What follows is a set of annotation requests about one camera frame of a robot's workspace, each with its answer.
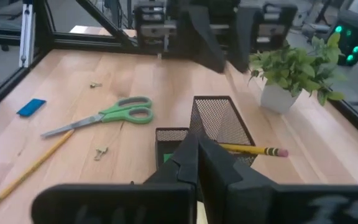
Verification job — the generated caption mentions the silver aluminium frame bar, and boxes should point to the silver aluminium frame bar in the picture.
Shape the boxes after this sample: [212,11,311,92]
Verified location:
[18,2,37,68]

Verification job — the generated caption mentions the yellow pencil pink eraser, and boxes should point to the yellow pencil pink eraser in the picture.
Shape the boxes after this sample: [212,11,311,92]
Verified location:
[218,142,290,158]
[0,129,76,220]

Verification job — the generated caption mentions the green-handled scissors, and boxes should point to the green-handled scissors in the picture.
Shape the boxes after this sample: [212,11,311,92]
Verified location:
[40,96,155,139]

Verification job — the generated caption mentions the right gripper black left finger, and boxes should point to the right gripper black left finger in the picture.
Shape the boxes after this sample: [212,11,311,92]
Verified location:
[144,133,200,185]

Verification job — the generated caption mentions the green plant white pot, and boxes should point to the green plant white pot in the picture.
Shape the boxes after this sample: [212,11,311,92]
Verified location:
[247,32,346,114]

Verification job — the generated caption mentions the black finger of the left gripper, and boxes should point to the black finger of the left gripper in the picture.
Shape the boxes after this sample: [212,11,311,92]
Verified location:
[178,6,228,74]
[228,12,251,74]

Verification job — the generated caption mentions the beige binder clip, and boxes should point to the beige binder clip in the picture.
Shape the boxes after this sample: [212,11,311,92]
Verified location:
[93,146,109,162]

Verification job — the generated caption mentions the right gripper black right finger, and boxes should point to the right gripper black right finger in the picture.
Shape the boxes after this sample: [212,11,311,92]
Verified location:
[199,136,276,224]

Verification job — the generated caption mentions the black tower green lights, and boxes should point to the black tower green lights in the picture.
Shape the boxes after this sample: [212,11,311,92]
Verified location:
[326,9,358,67]

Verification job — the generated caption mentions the blue eraser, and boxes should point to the blue eraser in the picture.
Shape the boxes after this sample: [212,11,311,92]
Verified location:
[16,98,47,118]

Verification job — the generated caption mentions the black mesh desk organizer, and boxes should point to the black mesh desk organizer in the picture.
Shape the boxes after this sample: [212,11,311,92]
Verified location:
[155,95,257,175]

